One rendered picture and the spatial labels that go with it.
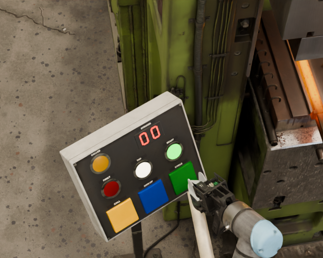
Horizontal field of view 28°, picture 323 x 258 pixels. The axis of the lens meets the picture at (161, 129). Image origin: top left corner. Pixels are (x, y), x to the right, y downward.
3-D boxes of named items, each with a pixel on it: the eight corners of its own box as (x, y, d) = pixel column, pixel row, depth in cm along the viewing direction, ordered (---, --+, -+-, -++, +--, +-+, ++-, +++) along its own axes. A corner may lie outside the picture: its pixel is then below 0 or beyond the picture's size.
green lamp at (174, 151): (183, 158, 175) (183, 151, 172) (166, 161, 175) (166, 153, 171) (181, 149, 177) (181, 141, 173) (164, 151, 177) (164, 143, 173)
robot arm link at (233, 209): (259, 224, 158) (233, 242, 155) (248, 216, 161) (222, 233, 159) (253, 202, 154) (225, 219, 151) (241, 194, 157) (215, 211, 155)
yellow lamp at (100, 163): (110, 171, 165) (109, 163, 162) (92, 174, 165) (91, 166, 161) (109, 160, 167) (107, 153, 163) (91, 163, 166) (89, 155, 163)
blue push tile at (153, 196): (169, 200, 179) (162, 180, 175) (146, 214, 176) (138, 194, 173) (166, 197, 180) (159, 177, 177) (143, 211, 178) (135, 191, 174)
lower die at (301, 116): (337, 123, 199) (343, 108, 192) (274, 131, 198) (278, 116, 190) (300, 20, 221) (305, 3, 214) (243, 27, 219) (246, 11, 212)
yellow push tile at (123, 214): (139, 219, 176) (130, 198, 172) (116, 233, 173) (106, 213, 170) (136, 216, 177) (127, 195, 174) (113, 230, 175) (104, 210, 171)
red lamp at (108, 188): (121, 196, 170) (120, 189, 166) (103, 198, 169) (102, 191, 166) (119, 186, 171) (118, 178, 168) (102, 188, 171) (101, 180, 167)
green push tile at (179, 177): (199, 182, 182) (192, 161, 178) (177, 196, 179) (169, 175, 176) (195, 179, 183) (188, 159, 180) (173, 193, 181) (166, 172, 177)
